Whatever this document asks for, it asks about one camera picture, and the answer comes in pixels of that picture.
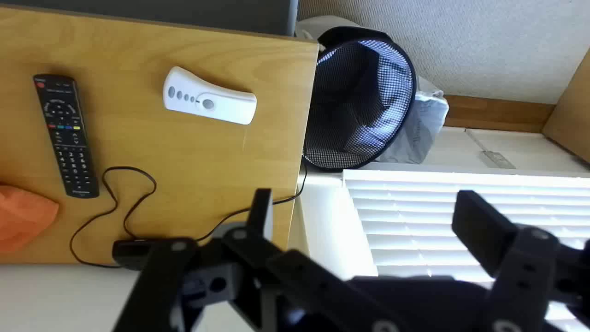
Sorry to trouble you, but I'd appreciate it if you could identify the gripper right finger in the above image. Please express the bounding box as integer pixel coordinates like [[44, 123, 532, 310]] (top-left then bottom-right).
[[451, 190, 590, 332]]

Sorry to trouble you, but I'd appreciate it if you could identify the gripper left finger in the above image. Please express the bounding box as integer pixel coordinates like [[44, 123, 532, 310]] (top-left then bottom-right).
[[113, 188, 384, 332]]

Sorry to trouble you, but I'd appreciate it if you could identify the black remote control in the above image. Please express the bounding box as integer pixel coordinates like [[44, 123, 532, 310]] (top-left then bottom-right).
[[33, 74, 100, 199]]

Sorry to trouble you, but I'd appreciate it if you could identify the white remote control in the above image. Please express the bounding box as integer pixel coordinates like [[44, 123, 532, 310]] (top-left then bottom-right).
[[163, 66, 258, 125]]

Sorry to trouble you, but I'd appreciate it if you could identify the black power adapter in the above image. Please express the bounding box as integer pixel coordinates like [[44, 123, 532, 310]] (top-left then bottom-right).
[[112, 237, 158, 271]]

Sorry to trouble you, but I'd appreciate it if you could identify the white window blind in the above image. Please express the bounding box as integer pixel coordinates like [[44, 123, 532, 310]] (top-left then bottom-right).
[[343, 169, 590, 332]]

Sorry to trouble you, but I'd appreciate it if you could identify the orange cloth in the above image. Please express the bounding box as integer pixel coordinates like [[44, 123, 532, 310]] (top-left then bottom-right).
[[0, 184, 60, 253]]

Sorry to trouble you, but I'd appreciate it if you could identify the wooden cabinet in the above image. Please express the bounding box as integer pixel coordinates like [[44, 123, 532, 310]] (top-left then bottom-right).
[[542, 48, 590, 165]]

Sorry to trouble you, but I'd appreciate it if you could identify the black mesh waste bin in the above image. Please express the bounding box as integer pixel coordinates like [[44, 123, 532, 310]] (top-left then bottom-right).
[[302, 26, 418, 172]]

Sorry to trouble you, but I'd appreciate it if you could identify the black monitor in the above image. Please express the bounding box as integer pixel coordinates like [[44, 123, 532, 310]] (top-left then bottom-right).
[[0, 0, 299, 37]]

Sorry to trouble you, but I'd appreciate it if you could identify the black cable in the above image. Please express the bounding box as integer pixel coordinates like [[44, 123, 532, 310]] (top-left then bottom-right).
[[69, 164, 308, 269]]

